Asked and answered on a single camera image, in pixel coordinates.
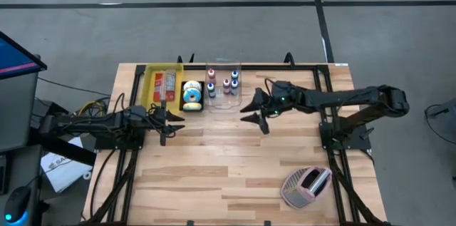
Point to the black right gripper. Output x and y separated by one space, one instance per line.
279 97

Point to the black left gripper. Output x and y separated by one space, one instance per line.
162 122

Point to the blue frosted toy donut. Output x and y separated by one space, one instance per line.
189 96

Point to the blue cap glue bottle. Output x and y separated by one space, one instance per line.
234 87
234 75
211 91

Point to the red box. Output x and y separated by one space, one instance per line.
164 87

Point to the red cap glue bottle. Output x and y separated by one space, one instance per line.
226 86
211 75

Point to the white frosted toy donut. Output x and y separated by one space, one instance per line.
192 84

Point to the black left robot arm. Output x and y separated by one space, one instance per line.
89 122

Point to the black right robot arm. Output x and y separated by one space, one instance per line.
356 96

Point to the black slotted plastic basket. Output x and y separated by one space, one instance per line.
182 109

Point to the clear plastic organizer tray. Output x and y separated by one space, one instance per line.
222 105

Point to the yellow plastic tray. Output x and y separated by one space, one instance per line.
147 90

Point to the pink metal box grater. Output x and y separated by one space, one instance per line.
295 183

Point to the white printed paper sheet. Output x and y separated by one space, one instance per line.
62 170

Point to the blue screen monitor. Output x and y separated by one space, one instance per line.
14 58

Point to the black mouse cyan light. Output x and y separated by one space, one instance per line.
16 204

